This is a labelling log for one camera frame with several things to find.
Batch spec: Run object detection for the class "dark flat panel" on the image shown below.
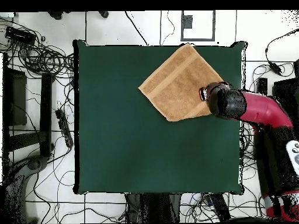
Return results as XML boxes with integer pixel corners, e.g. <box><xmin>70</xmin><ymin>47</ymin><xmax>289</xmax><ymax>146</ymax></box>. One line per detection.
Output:
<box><xmin>8</xmin><ymin>68</ymin><xmax>28</xmax><ymax>127</ymax></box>
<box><xmin>272</xmin><ymin>78</ymin><xmax>299</xmax><ymax>117</ymax></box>

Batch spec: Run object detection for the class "dark stand foot with knob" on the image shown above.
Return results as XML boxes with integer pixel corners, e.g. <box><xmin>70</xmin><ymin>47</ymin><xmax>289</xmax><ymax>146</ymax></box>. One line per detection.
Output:
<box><xmin>5</xmin><ymin>155</ymin><xmax>50</xmax><ymax>223</ymax></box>

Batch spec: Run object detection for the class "long black power strip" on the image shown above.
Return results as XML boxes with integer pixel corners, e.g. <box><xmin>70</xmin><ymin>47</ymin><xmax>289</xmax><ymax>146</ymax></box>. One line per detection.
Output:
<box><xmin>208</xmin><ymin>192</ymin><xmax>232</xmax><ymax>223</ymax></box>

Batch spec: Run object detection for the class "dark grey square plate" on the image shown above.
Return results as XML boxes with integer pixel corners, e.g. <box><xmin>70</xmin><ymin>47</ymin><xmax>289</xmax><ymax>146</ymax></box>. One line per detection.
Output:
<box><xmin>182</xmin><ymin>15</ymin><xmax>194</xmax><ymax>29</ymax></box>

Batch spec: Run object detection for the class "dark green table cloth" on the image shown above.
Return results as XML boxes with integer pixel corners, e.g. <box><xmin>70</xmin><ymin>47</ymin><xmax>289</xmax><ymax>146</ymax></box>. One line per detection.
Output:
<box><xmin>72</xmin><ymin>38</ymin><xmax>248</xmax><ymax>195</ymax></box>

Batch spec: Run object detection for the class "black cable tangle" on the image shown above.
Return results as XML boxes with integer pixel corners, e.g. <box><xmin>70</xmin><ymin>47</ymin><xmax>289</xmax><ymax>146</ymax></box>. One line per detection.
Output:
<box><xmin>0</xmin><ymin>18</ymin><xmax>75</xmax><ymax>80</ymax></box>

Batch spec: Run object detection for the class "grey square floor frame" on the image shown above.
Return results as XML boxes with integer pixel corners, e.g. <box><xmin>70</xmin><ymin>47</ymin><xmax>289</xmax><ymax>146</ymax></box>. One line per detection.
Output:
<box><xmin>180</xmin><ymin>10</ymin><xmax>216</xmax><ymax>42</ymax></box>

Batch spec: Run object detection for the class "tan terry towel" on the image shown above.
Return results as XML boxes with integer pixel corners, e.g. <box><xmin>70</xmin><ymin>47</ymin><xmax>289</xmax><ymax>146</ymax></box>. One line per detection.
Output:
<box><xmin>137</xmin><ymin>43</ymin><xmax>225</xmax><ymax>123</ymax></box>

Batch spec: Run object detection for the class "black power adapter with cable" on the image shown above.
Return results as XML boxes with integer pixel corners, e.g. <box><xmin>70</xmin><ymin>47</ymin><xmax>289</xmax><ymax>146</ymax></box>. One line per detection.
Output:
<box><xmin>264</xmin><ymin>28</ymin><xmax>299</xmax><ymax>76</ymax></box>

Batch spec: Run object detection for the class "black electronics box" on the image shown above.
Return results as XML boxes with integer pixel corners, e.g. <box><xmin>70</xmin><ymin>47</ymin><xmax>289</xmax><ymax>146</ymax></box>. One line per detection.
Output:
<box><xmin>5</xmin><ymin>26</ymin><xmax>37</xmax><ymax>46</ymax></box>

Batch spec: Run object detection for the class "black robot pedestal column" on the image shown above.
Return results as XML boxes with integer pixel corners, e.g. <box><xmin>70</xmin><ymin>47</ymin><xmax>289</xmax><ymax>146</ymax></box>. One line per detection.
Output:
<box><xmin>124</xmin><ymin>192</ymin><xmax>182</xmax><ymax>223</ymax></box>

